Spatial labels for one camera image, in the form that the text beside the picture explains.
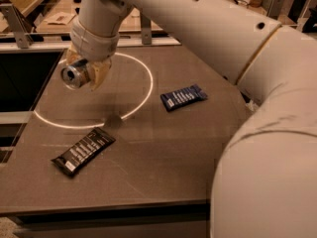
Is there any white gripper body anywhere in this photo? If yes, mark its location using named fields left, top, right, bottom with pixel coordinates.
left=70, top=19, right=119, bottom=61

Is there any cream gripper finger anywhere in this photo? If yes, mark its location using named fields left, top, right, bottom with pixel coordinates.
left=88, top=59, right=112, bottom=90
left=66, top=48, right=82, bottom=64

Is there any silver drink can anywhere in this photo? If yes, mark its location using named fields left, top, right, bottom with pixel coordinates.
left=60, top=59, right=91, bottom=89

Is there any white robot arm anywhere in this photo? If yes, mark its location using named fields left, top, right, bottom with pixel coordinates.
left=70, top=0, right=317, bottom=238

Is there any wooden background desk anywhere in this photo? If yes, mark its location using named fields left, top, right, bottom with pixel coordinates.
left=35, top=0, right=166, bottom=36

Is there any tan envelope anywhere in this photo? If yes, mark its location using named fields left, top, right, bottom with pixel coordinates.
left=45, top=12, right=75, bottom=26

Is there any black snack bar wrapper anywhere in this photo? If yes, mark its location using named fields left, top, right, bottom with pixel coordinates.
left=52, top=128, right=116, bottom=177

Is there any blue snack bar wrapper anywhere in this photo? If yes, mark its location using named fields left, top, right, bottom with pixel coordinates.
left=160, top=84, right=208, bottom=112

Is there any left metal bracket post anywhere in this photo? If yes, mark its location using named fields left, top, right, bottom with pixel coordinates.
left=0, top=3, right=33, bottom=49

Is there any metal bracket post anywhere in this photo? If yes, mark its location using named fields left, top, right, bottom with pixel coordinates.
left=266, top=0, right=284, bottom=19
left=140, top=14, right=152, bottom=45
left=0, top=3, right=33, bottom=49

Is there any middle metal bracket post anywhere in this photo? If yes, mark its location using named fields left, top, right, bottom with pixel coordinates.
left=140, top=14, right=152, bottom=45

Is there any right metal bracket post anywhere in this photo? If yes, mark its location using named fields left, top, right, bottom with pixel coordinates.
left=266, top=0, right=284, bottom=19

